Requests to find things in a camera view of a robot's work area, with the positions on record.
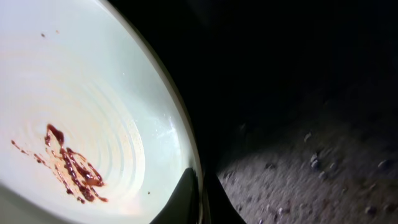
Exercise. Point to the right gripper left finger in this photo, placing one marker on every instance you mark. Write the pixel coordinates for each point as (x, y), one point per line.
(183, 204)

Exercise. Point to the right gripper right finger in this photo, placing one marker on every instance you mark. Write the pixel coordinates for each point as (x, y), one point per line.
(216, 205)

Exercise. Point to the light blue plate top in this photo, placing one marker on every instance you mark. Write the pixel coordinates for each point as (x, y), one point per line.
(92, 130)

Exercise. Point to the black round tray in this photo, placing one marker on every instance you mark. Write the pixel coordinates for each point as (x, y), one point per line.
(293, 103)

